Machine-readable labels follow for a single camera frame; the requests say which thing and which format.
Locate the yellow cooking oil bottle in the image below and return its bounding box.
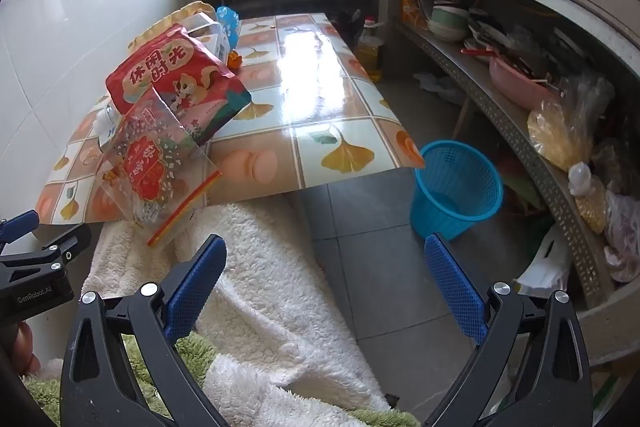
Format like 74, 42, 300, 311
356, 17, 386, 80

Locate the person's left hand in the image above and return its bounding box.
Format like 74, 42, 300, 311
14, 321, 42, 376

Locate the small bag of grains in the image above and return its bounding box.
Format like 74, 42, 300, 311
575, 177, 611, 235

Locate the red snack bag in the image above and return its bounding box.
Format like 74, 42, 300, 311
105, 23, 252, 146

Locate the pink plastic basin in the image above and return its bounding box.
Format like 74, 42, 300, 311
489, 57, 556, 110

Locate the small clear plastic bag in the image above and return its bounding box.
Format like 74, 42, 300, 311
568, 162, 593, 198

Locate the white rag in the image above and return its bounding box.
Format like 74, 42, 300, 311
412, 72, 466, 105

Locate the pinkish plastic bag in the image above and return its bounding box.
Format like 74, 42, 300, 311
602, 194, 640, 283

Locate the white plastic bag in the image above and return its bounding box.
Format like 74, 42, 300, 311
512, 224, 573, 295

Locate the tan paper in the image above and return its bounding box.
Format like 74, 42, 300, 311
127, 1, 213, 52

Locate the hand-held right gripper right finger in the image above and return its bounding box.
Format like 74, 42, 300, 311
422, 232, 593, 427

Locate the blue plastic basket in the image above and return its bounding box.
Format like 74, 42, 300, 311
410, 139, 504, 242

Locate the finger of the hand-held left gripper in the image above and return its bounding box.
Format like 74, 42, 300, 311
0, 223, 93, 278
0, 211, 40, 255

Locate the white fluffy blanket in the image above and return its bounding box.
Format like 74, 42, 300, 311
80, 202, 396, 413

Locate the clear zip bag red print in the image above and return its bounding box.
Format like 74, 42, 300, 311
95, 88, 222, 249

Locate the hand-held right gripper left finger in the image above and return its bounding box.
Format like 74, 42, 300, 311
60, 234, 228, 427

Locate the blue snack bag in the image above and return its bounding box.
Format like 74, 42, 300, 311
215, 5, 241, 52

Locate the orange snack packet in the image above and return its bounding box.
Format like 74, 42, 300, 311
400, 0, 426, 28

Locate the white plastic bottle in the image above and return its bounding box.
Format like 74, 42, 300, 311
92, 104, 126, 152

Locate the leaf patterned tablecloth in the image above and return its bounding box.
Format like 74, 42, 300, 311
37, 13, 427, 225

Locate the dark utensil container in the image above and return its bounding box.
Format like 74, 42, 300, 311
332, 8, 363, 50

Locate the large bag of yellow grains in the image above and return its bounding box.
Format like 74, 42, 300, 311
527, 74, 616, 172

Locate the white carton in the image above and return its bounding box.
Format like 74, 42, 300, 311
187, 12, 231, 60

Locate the green fluffy towel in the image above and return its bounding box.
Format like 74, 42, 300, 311
22, 332, 421, 427

